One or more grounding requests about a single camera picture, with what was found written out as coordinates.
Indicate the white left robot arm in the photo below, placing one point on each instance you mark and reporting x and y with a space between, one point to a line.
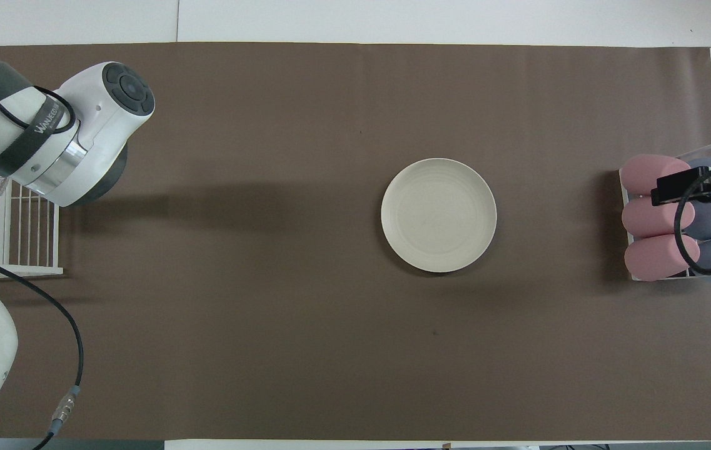
99 125

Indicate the cream round plate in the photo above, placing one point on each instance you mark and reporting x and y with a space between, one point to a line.
438 215

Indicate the pink plastic cup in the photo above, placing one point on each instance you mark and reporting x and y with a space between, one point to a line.
643 172
658 259
649 219

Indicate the brown table mat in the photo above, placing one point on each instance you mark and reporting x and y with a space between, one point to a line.
299 344

